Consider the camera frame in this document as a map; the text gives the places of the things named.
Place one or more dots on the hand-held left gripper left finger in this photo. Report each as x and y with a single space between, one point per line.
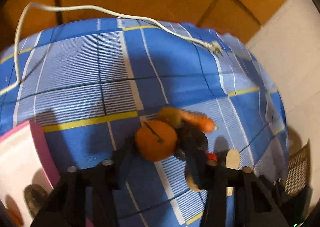
120 157

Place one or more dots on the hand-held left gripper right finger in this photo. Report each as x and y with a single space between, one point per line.
196 167

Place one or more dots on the red tomato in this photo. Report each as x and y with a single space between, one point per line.
211 156

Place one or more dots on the orange with long stem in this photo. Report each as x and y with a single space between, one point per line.
156 142

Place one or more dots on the carrot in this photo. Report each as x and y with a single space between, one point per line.
200 121

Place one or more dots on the pink rimmed white tray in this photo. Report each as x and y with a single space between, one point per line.
15 157

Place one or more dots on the metal mesh basket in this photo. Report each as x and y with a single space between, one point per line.
298 169

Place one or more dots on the blue plaid tablecloth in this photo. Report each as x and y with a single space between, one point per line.
75 67

